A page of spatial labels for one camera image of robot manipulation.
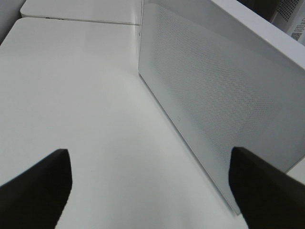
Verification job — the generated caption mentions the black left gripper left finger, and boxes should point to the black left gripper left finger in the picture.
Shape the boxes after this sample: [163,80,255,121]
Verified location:
[0,149,72,229]

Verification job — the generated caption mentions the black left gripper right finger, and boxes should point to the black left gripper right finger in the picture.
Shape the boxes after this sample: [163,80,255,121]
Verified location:
[228,146,305,229]

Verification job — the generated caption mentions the white microwave door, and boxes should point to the white microwave door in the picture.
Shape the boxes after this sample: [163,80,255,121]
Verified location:
[139,0,305,213]

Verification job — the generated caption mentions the white microwave oven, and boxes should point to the white microwave oven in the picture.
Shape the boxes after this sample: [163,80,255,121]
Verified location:
[239,0,305,45]

